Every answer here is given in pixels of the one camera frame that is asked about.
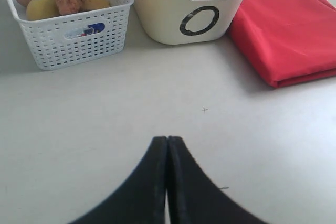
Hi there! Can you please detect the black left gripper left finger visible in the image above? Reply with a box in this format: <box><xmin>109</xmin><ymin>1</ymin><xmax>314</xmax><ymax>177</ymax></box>
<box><xmin>73</xmin><ymin>136</ymin><xmax>167</xmax><ymax>224</ymax></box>

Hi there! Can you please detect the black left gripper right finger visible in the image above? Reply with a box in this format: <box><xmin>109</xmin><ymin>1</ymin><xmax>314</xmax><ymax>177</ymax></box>
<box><xmin>167</xmin><ymin>136</ymin><xmax>264</xmax><ymax>224</ymax></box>

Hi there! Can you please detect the blue white milk carton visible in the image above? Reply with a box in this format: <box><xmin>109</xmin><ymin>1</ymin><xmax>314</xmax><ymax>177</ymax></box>
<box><xmin>64</xmin><ymin>23</ymin><xmax>105</xmax><ymax>39</ymax></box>

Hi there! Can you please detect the red scalloped tablecloth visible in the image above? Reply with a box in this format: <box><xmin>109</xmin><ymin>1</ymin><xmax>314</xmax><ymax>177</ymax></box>
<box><xmin>228</xmin><ymin>0</ymin><xmax>335</xmax><ymax>88</ymax></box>

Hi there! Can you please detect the yellow cheese wedge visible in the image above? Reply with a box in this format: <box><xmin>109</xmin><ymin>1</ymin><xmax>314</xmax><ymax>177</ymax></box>
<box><xmin>81</xmin><ymin>0</ymin><xmax>110</xmax><ymax>12</ymax></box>

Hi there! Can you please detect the yellow lemon with sticker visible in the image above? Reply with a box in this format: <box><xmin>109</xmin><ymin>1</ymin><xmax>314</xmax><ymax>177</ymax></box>
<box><xmin>26</xmin><ymin>0</ymin><xmax>60</xmax><ymax>21</ymax></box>

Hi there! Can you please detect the white perforated plastic basket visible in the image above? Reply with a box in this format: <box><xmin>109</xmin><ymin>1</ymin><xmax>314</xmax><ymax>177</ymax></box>
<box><xmin>7</xmin><ymin>0</ymin><xmax>134</xmax><ymax>71</ymax></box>

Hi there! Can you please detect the cream plastic bin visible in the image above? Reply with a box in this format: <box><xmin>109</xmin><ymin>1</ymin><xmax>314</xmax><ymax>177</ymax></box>
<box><xmin>134</xmin><ymin>0</ymin><xmax>243</xmax><ymax>45</ymax></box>

